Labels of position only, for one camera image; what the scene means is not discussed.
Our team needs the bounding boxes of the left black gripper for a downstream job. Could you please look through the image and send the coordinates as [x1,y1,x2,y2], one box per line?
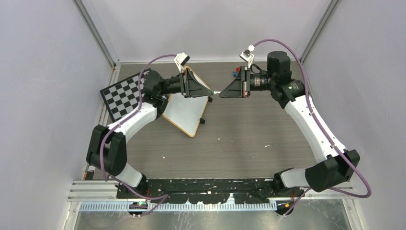
[158,68,213,99]

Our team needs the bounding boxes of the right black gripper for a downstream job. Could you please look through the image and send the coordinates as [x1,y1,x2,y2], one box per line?
[220,66,275,98]

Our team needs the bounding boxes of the yellow framed whiteboard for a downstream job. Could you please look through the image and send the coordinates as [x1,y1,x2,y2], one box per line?
[163,66,212,138]

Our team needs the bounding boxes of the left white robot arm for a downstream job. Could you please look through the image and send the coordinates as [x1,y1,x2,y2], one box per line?
[86,68,213,198]

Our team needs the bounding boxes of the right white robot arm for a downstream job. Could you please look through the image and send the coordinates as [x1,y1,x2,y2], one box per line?
[219,51,360,197]

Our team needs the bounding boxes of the blue red toy car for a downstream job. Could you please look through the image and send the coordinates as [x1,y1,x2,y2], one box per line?
[232,67,241,78]

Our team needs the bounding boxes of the black white checkerboard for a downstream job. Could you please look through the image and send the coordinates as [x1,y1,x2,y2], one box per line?
[100,73,144,122]

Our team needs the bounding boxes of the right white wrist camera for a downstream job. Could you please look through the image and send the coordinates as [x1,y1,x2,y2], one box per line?
[239,45,255,68]

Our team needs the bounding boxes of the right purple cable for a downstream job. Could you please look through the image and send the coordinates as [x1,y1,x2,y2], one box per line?
[252,38,372,218]

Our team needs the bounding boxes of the purple cable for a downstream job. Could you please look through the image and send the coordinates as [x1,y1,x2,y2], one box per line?
[252,38,372,218]
[99,54,178,217]

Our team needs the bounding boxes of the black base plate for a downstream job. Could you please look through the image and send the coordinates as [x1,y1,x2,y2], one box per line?
[136,178,304,205]

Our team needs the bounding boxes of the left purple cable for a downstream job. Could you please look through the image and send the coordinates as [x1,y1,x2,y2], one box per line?
[99,54,178,217]

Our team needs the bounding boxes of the aluminium frame rail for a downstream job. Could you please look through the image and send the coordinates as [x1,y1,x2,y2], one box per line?
[68,180,352,213]

